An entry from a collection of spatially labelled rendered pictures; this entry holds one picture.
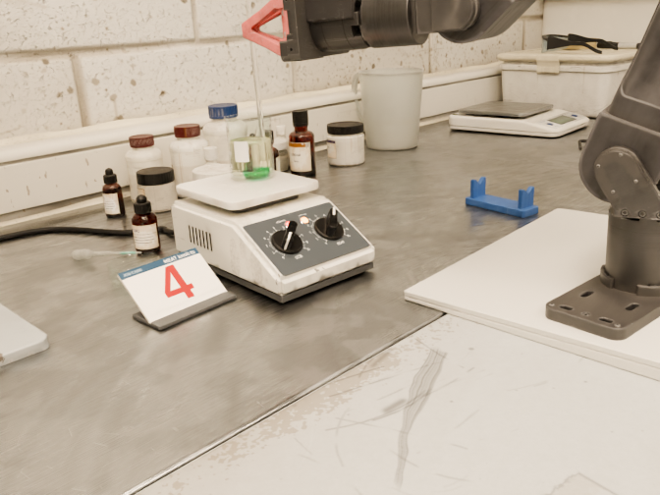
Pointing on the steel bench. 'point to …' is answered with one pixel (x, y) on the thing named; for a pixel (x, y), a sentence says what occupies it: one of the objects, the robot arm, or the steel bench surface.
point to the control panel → (312, 244)
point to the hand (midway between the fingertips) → (250, 29)
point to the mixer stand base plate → (19, 337)
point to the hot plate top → (250, 196)
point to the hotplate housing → (230, 241)
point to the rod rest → (502, 200)
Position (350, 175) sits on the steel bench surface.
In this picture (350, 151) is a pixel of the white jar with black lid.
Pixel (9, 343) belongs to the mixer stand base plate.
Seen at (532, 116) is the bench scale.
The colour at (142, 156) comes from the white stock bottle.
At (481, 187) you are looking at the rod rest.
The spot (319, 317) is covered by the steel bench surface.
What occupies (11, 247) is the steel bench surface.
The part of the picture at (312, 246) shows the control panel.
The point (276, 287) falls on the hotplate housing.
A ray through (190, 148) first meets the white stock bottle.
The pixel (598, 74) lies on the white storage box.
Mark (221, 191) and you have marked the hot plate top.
